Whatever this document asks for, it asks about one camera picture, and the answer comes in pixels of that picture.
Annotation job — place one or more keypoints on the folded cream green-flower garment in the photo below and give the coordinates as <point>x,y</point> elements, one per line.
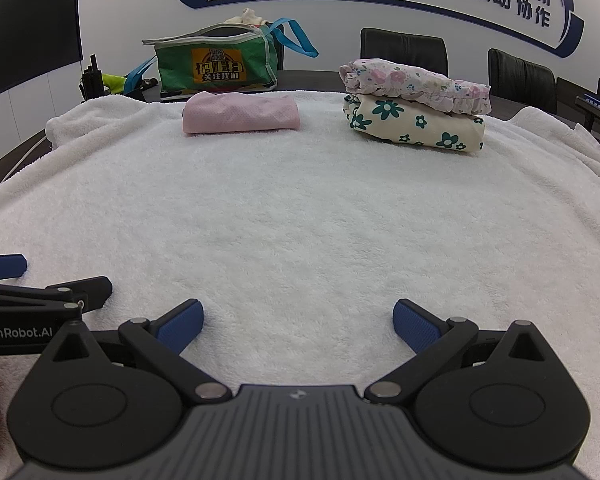
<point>415,125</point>

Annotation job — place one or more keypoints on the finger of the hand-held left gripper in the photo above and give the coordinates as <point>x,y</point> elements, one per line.
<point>2,265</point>
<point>92,290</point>

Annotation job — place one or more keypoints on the black walkie-talkie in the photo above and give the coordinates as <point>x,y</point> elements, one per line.
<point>92,77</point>

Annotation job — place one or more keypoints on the dark wall screen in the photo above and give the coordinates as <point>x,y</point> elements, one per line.
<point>25,20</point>

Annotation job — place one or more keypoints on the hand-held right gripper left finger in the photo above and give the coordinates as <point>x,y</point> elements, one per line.
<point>182,325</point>

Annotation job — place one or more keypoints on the pink and blue sleeveless top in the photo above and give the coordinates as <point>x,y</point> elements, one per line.
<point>240,112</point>

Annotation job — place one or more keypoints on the blue desk name plate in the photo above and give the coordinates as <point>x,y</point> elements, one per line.
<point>593,99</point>

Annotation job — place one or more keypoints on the cream cloth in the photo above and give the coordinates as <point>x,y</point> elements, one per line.
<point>247,17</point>

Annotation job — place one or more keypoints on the green zip bag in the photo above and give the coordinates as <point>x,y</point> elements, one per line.
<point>215,67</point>

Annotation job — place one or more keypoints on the white fluffy towel blanket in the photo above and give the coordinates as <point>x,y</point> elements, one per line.
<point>300,210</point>

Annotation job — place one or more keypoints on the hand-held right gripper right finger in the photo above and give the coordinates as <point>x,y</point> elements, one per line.
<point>417,327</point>

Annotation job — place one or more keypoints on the folded pink floral garment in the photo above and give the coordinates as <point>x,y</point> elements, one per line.
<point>410,82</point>

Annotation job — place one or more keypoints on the yellow-green cloth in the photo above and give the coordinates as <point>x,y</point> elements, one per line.
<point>112,82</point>

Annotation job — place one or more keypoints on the black office chair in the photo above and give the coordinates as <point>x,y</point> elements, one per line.
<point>522,77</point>
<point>405,47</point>
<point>577,95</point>

